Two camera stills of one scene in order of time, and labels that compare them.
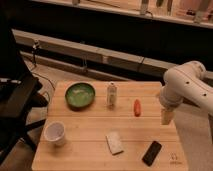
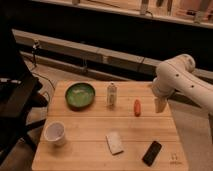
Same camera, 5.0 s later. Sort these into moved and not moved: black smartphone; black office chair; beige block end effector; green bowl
Moved: beige block end effector
Not moved: black smartphone; green bowl; black office chair
